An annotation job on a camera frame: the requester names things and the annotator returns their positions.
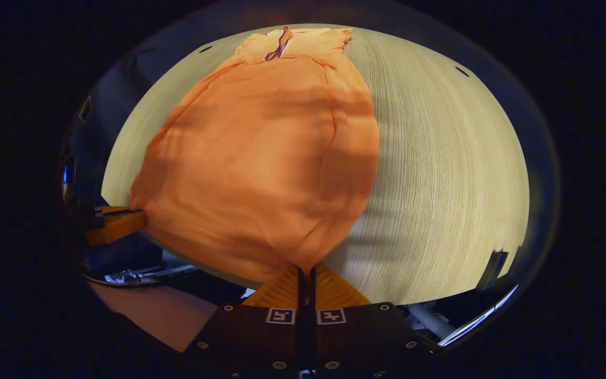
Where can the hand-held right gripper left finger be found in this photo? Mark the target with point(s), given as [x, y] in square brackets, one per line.
[250, 342]

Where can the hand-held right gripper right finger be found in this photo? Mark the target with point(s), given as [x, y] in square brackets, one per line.
[366, 342]

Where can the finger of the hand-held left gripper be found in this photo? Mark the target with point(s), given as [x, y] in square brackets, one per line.
[119, 226]

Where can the orange T-shirt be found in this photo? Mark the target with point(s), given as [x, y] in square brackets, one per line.
[261, 173]

